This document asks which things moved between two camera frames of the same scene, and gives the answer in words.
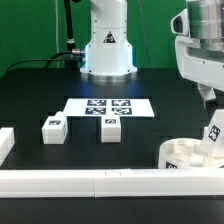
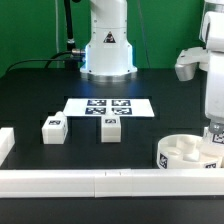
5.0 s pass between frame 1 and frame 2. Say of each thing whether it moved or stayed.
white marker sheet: stayed
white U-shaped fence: stayed
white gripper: moved
